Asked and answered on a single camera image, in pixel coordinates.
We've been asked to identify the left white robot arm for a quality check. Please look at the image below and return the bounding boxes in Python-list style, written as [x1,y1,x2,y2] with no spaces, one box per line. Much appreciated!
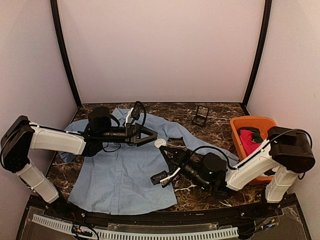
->
[0,102,158,218]

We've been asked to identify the right black frame post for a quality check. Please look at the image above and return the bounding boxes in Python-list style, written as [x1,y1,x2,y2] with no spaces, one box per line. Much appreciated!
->
[240,0,273,116]

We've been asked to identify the light blue shirt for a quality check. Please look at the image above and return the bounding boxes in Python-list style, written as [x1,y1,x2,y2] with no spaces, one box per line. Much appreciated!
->
[59,107,241,216]

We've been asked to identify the black frame post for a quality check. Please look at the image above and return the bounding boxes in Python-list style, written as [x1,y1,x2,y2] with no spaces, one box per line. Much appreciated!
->
[50,0,82,109]
[240,0,273,116]

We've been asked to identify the left black frame post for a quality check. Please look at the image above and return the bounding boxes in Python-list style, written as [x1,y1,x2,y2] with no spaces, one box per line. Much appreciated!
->
[50,0,82,109]

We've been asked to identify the round iridescent brooch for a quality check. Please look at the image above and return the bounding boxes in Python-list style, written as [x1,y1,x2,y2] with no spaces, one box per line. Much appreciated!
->
[154,138,167,149]

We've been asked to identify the black front rail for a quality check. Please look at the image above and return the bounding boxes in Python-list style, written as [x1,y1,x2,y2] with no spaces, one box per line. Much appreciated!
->
[19,193,305,232]

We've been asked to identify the white slotted cable duct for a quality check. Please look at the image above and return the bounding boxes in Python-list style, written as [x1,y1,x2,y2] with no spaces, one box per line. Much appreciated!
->
[31,214,239,240]

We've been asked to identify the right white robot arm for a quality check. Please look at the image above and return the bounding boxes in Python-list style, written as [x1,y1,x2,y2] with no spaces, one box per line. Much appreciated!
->
[150,126,316,217]

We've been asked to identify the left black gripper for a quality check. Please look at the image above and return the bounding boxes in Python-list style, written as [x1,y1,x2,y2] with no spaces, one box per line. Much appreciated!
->
[98,122,158,147]

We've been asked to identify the orange plastic basin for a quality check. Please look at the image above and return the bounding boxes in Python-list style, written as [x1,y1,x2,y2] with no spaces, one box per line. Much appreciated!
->
[226,116,279,191]

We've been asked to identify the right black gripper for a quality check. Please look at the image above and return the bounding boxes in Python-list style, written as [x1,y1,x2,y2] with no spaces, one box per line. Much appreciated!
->
[158,145,209,190]

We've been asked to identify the red garment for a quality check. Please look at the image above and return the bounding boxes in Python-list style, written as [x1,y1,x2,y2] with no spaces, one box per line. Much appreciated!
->
[239,137,261,157]

